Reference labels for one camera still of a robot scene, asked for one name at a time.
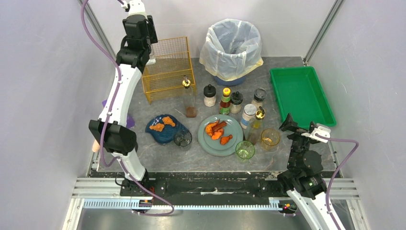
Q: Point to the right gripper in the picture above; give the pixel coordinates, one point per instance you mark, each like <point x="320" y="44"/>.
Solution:
<point x="295" y="130"/>

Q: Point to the red sauce bottle green label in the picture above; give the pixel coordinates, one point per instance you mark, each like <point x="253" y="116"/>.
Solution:
<point x="225" y="102"/>

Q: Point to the brown-sauce bottle gold spout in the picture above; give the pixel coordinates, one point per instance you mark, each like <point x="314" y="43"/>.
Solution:
<point x="188" y="98"/>

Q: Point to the clear oil bottle gold spout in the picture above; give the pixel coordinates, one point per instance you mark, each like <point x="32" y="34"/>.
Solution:
<point x="152" y="57"/>

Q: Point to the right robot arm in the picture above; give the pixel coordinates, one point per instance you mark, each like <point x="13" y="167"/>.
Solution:
<point x="302" y="181"/>

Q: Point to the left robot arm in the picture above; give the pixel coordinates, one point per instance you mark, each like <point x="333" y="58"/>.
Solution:
<point x="110" y="129"/>

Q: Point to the green plastic tray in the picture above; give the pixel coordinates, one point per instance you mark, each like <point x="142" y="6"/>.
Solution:
<point x="298" y="92"/>

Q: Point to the amber glass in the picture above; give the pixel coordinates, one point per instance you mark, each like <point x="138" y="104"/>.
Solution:
<point x="269" y="138"/>

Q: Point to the green glass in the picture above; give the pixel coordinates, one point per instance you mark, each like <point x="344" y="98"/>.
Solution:
<point x="245" y="150"/>

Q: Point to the grey-green round plate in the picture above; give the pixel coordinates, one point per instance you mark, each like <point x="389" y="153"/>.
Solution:
<point x="213" y="147"/>

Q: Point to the black flip-cap spice jar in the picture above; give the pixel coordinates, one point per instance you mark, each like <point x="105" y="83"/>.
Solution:
<point x="236" y="99"/>

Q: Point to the fried food on plate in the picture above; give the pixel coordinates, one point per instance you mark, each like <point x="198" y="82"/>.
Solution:
<point x="216" y="130"/>

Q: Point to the black cap spice jar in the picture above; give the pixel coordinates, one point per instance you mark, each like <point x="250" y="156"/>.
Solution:
<point x="209" y="92"/>

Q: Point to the bin with plastic liner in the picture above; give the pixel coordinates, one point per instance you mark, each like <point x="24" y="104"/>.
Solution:
<point x="232" y="49"/>

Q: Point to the dark smoky glass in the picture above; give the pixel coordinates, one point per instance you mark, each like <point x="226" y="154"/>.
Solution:
<point x="183" y="139"/>

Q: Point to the fried piece on blue dish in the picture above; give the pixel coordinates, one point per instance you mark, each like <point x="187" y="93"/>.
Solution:
<point x="168" y="121"/>

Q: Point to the blue ribbed dish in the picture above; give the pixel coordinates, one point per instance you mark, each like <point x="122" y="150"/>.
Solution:
<point x="167" y="135"/>

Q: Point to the purple box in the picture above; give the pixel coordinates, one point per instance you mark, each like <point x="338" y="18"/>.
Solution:
<point x="129" y="120"/>

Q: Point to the beige microphone on stand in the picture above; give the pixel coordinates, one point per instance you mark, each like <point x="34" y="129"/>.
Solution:
<point x="95" y="146"/>

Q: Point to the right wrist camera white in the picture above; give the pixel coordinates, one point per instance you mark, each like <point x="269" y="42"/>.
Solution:
<point x="321" y="133"/>

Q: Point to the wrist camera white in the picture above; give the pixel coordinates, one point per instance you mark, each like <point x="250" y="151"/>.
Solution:
<point x="133" y="7"/>
<point x="321" y="133"/>

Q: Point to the yellow wire rack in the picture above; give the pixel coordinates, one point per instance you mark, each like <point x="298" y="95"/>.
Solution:
<point x="173" y="64"/>

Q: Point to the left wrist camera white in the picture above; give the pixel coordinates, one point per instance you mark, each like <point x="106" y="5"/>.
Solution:
<point x="133" y="7"/>

